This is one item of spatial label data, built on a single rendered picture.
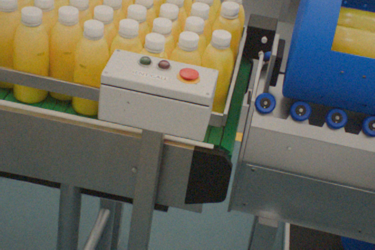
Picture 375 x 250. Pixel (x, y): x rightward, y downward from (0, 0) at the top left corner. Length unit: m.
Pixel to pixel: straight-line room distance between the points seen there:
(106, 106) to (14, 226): 1.31
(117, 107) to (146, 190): 0.22
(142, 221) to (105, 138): 0.19
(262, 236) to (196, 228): 0.87
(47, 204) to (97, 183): 1.09
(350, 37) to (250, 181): 0.40
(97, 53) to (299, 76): 0.40
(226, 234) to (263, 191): 0.96
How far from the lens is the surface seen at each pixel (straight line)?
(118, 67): 1.30
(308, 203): 1.68
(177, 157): 1.47
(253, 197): 1.69
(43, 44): 1.47
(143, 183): 1.43
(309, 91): 1.47
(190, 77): 1.28
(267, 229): 1.74
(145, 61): 1.31
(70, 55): 1.49
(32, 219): 2.59
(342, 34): 1.47
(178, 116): 1.28
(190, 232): 2.59
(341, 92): 1.46
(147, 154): 1.38
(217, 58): 1.46
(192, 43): 1.42
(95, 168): 1.54
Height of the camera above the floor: 1.77
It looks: 33 degrees down
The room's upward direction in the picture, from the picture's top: 9 degrees clockwise
